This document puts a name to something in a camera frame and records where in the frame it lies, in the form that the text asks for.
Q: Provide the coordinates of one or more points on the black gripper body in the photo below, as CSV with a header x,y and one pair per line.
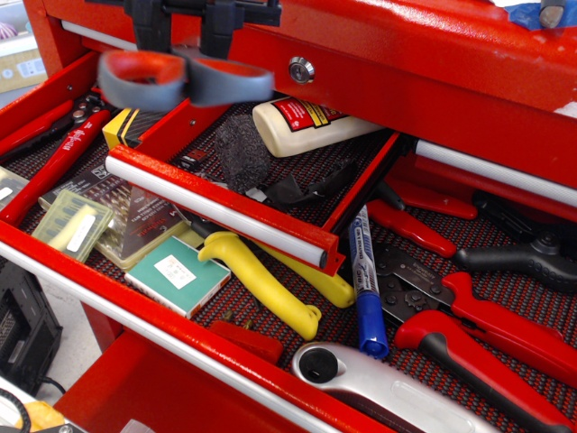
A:
x,y
258,12

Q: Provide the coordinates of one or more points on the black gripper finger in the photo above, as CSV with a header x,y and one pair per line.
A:
x,y
151,24
217,30

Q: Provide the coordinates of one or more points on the red grey handled scissors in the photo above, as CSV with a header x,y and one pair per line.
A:
x,y
158,82

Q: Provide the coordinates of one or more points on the small red open drawer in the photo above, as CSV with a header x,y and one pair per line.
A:
x,y
301,209

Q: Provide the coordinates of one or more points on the large red open drawer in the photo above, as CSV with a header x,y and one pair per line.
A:
x,y
117,310

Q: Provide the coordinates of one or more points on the silver round lock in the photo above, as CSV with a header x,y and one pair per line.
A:
x,y
301,70

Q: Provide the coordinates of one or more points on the black yellow striped box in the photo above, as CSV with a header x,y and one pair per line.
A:
x,y
128,126

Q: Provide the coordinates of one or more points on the white glue bottle red label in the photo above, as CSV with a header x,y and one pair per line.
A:
x,y
289,126

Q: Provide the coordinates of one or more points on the small red black chip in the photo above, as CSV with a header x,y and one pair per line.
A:
x,y
192,159

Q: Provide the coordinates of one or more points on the black foam roll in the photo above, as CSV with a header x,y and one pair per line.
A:
x,y
243,156

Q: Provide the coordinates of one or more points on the clear drill bit case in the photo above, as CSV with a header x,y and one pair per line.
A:
x,y
141,220

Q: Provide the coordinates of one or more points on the small clear plastic bit box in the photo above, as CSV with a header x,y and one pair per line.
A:
x,y
73,224

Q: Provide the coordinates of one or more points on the green white small box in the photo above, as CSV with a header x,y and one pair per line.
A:
x,y
172,275

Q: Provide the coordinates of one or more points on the red tool chest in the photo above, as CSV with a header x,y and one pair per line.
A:
x,y
464,85

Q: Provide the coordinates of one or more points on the blue tape piece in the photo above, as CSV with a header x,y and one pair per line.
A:
x,y
541,15

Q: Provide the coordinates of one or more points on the red plug adapter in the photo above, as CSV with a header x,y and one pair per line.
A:
x,y
265,347

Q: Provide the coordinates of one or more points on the black electronic device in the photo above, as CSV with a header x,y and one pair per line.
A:
x,y
30,332

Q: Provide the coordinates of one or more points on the blue marker pen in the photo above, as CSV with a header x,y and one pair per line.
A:
x,y
372,334

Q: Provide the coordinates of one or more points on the silver utility knife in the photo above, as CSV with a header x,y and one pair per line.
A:
x,y
381,391

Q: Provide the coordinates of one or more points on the red handled wire stripper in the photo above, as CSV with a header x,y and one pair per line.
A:
x,y
94,114

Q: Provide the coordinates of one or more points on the red handled pliers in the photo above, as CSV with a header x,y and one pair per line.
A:
x,y
400,205

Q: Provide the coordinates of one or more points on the yellow handled pliers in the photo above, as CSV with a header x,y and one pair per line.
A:
x,y
230,249

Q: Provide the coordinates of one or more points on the black handled tool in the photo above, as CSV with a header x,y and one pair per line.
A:
x,y
546,252

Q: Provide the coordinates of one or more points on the red handled crimping tool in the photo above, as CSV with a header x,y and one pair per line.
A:
x,y
439,316

